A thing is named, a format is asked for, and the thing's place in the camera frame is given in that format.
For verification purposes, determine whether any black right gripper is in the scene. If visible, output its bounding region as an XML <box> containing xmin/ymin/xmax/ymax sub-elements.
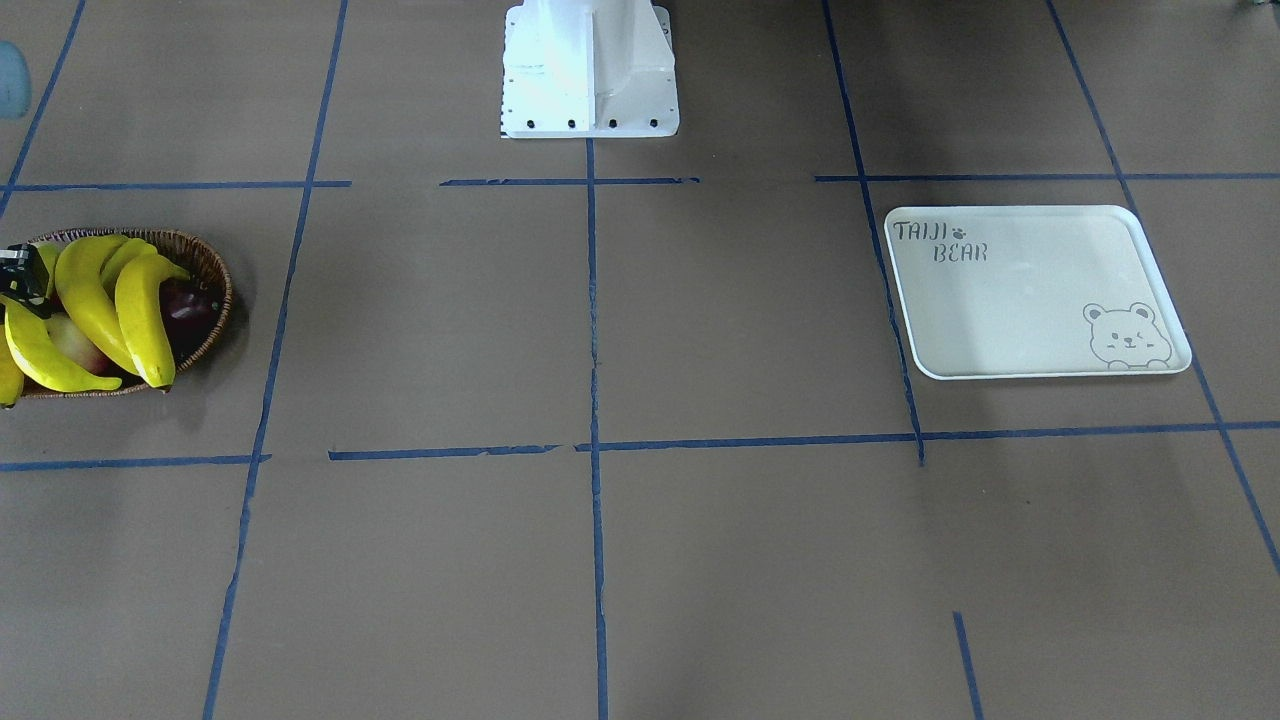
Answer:
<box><xmin>1</xmin><ymin>246</ymin><xmax>51</xmax><ymax>319</ymax></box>

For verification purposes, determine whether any yellow banana carried to tray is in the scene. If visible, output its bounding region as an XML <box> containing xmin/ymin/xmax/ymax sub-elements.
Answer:
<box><xmin>3</xmin><ymin>297</ymin><xmax>122</xmax><ymax>393</ymax></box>

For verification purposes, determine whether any yellow banana basket middle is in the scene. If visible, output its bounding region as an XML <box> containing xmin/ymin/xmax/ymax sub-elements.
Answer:
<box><xmin>54</xmin><ymin>234</ymin><xmax>138</xmax><ymax>375</ymax></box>

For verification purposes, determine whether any yellow banana basket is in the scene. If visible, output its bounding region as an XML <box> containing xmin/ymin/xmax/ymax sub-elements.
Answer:
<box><xmin>114</xmin><ymin>254</ymin><xmax>189</xmax><ymax>392</ymax></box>
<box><xmin>54</xmin><ymin>234</ymin><xmax>138</xmax><ymax>375</ymax></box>

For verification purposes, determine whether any yellow banana basket outer edge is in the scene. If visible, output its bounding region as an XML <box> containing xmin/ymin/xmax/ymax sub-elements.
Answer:
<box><xmin>0</xmin><ymin>343</ymin><xmax>27</xmax><ymax>409</ymax></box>

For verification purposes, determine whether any brown wicker basket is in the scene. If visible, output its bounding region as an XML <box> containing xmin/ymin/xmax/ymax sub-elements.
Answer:
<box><xmin>31</xmin><ymin>227</ymin><xmax>236</xmax><ymax>374</ymax></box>

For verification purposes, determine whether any pink white peach front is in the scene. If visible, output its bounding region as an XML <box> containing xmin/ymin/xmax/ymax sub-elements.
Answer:
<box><xmin>44</xmin><ymin>313</ymin><xmax>114</xmax><ymax>375</ymax></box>

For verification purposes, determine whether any dark purple plum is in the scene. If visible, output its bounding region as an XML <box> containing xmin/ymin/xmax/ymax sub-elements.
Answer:
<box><xmin>159</xmin><ymin>279</ymin><xmax>223</xmax><ymax>360</ymax></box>

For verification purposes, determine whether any white bear print tray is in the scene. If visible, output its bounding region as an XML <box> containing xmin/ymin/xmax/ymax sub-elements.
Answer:
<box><xmin>884</xmin><ymin>205</ymin><xmax>1193</xmax><ymax>380</ymax></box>

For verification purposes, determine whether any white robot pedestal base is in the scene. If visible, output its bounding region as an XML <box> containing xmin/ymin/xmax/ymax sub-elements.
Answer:
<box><xmin>500</xmin><ymin>1</ymin><xmax>680</xmax><ymax>138</ymax></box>

